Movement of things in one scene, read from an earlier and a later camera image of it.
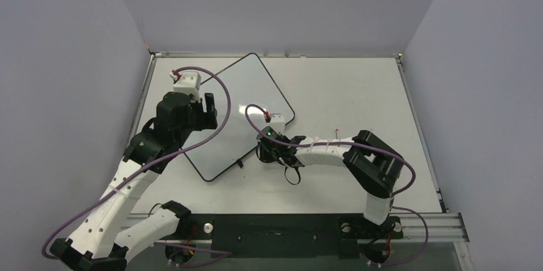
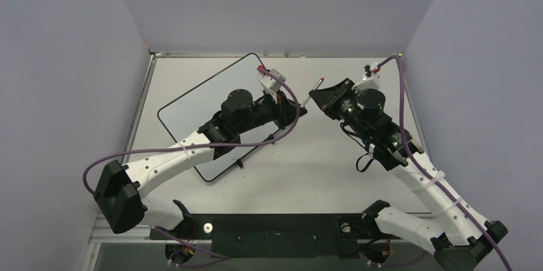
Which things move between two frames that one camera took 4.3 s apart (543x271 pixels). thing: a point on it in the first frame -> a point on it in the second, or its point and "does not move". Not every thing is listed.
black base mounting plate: x=284 y=235 does not move
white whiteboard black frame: x=249 y=83 does not move
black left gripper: x=207 y=119 -> x=285 y=111
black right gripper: x=267 y=150 -> x=339 y=102
